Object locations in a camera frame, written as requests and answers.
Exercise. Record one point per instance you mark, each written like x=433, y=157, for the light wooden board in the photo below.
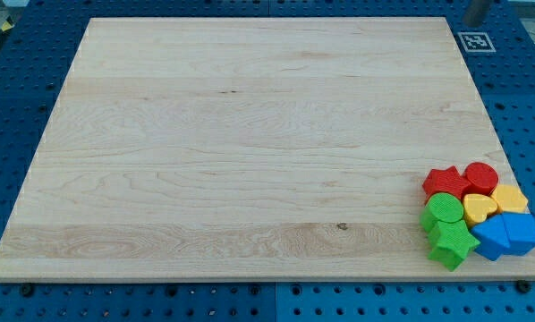
x=251, y=150

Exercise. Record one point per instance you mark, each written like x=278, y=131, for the green cylinder block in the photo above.
x=441, y=207

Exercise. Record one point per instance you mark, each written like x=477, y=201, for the red star block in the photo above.
x=445, y=181

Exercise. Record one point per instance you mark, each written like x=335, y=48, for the green star block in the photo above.
x=451, y=243

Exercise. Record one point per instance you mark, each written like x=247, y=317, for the yellow heart block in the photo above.
x=477, y=208

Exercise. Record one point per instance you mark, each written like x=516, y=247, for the red cylinder block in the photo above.
x=482, y=177

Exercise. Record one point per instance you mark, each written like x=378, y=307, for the blue triangle block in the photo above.
x=493, y=238

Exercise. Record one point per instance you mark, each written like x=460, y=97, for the white fiducial marker tag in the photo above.
x=476, y=42

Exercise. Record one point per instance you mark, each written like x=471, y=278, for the yellow pentagon block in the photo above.
x=509, y=198

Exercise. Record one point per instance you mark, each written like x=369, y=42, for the blue cube block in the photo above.
x=520, y=230

